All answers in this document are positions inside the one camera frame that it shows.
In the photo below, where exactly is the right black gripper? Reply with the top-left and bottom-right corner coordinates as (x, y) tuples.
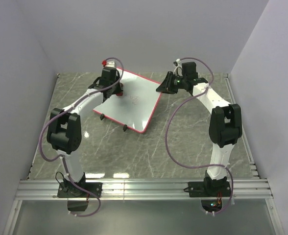
(156, 71), (187, 94)

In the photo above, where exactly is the pink framed whiteboard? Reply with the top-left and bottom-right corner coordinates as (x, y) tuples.
(94, 70), (161, 134)

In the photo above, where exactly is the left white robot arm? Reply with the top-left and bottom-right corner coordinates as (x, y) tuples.
(47, 67), (123, 197)

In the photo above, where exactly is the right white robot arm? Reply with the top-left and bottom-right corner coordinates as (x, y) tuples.
(156, 59), (242, 197)

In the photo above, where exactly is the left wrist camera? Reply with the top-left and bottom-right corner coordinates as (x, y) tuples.
(102, 60), (117, 69)

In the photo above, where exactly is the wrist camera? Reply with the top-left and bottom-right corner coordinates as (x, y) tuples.
(173, 58), (182, 76)
(102, 60), (117, 69)

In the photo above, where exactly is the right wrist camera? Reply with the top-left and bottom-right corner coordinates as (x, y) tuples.
(173, 58), (182, 76)

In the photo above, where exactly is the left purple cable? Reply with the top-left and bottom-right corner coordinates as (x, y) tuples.
(40, 57), (124, 218)

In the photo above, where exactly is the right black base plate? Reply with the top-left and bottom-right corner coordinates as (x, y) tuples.
(184, 180), (231, 198)

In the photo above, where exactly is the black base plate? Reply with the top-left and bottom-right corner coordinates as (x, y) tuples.
(184, 180), (231, 198)
(57, 181), (103, 198)

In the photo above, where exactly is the right side aluminium rail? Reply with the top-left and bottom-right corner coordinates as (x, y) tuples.
(222, 73), (260, 172)

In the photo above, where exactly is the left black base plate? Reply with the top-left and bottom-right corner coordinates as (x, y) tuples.
(57, 181), (103, 198)

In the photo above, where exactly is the aluminium mounting rail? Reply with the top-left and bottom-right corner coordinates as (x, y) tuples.
(15, 178), (273, 201)

